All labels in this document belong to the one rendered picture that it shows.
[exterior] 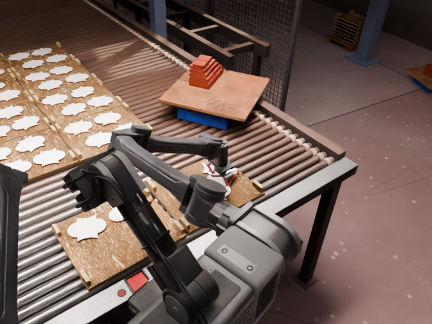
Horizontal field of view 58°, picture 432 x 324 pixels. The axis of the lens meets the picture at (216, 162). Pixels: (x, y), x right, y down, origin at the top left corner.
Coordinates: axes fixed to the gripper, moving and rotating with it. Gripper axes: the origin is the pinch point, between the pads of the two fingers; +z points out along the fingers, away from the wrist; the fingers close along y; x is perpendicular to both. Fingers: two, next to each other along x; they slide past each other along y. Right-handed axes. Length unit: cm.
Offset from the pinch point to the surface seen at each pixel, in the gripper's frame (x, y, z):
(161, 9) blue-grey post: -82, 170, -5
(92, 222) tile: 54, 15, 4
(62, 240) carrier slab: 66, 15, 4
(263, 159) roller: -32.5, 5.5, 11.0
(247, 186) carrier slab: -11.5, -5.6, 7.8
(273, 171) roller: -29.8, -4.3, 10.6
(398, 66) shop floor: -394, 113, 124
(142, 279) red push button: 51, -19, 5
